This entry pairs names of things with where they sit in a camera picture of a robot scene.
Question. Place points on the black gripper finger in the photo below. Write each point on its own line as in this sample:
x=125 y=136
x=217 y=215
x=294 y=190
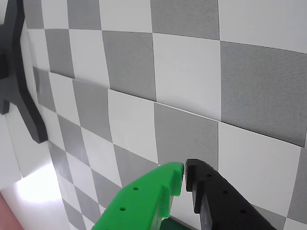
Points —
x=223 y=206

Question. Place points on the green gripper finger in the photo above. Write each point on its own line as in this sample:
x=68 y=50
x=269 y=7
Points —
x=141 y=203

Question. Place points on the grey white checkered mat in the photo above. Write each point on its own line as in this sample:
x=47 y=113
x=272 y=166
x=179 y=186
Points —
x=182 y=134

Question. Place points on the black plastic bracket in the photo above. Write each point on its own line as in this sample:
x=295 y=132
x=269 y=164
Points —
x=19 y=72

